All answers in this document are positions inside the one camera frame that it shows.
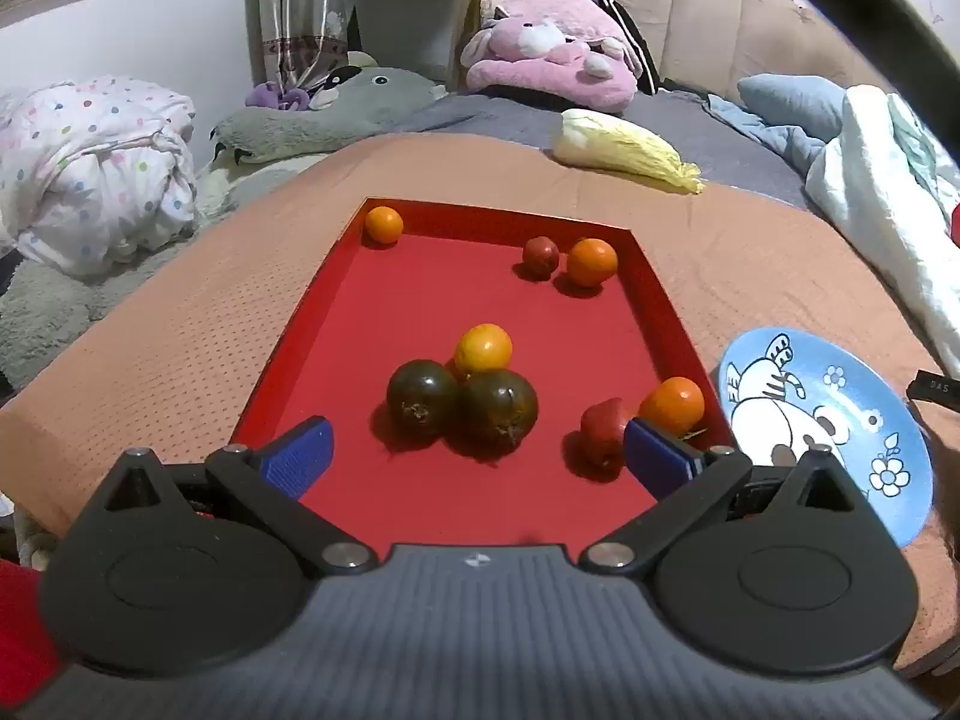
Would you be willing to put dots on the pink plush toy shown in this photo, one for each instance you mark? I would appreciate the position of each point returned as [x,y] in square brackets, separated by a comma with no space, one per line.
[547,52]

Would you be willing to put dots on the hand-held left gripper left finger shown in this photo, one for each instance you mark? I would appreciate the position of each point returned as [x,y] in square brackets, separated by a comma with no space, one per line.
[300,457]

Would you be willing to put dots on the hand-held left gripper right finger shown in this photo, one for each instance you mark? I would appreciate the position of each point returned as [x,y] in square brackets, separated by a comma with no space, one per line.
[656,461]

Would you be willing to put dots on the purple plush toy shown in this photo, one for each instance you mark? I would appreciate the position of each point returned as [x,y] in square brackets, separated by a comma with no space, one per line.
[274,96]

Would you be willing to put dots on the patterned curtain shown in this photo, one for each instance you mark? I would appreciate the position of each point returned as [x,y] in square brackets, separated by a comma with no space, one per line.
[307,7]

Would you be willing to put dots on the blue cartoon print plate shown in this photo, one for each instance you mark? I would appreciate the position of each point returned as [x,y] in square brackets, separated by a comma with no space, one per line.
[825,405]

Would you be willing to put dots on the dark green tomato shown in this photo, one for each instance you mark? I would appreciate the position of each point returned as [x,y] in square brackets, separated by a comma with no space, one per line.
[499,409]
[422,399]

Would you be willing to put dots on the white polka dot blanket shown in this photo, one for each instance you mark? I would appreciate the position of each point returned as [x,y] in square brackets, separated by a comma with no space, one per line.
[90,165]

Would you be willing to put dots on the red cloth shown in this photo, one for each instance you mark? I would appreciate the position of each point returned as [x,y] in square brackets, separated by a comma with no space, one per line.
[19,615]

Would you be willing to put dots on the napa cabbage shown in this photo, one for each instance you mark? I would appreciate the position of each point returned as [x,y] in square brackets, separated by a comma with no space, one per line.
[622,146]

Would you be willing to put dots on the grey fluffy blanket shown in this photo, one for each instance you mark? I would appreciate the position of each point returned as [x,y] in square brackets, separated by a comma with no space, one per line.
[45,315]

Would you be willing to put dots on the light blue blanket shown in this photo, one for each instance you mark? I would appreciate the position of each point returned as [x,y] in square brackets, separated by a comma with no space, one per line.
[795,112]

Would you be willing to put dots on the grey plush toy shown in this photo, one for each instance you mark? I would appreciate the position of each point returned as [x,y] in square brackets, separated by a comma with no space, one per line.
[360,105]

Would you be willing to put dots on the red rectangular tray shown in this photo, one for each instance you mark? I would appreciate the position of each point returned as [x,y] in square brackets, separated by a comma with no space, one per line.
[465,292]

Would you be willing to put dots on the white cloth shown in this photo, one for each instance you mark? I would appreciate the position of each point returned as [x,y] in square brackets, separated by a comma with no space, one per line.
[885,180]

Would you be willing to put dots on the beige padded headboard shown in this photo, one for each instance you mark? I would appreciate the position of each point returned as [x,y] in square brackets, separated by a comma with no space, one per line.
[712,15]

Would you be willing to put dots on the grey bed sheet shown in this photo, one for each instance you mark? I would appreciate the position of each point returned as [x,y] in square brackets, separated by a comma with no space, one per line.
[510,120]

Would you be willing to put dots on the dark red round fruit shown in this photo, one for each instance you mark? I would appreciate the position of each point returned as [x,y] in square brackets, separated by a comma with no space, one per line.
[540,255]

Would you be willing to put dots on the yellow orange mandarin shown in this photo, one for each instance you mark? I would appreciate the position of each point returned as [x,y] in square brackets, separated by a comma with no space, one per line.
[484,347]

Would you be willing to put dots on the peach quilted blanket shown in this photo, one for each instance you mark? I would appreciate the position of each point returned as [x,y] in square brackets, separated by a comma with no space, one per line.
[187,330]

